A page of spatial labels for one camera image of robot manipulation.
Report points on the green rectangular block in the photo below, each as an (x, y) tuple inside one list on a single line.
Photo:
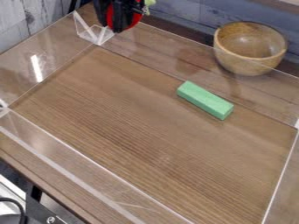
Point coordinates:
[(205, 100)]

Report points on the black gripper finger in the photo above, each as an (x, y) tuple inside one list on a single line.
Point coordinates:
[(100, 6), (122, 15)]

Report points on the black metal table frame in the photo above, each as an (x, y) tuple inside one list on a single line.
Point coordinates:
[(28, 200)]

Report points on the red plush strawberry toy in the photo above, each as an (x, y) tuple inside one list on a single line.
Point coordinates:
[(140, 9)]

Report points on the clear acrylic tray wall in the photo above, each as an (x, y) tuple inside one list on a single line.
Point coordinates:
[(94, 128)]

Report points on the wooden bowl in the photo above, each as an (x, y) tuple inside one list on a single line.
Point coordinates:
[(248, 48)]

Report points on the clear acrylic corner bracket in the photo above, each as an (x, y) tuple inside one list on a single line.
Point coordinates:
[(94, 34)]

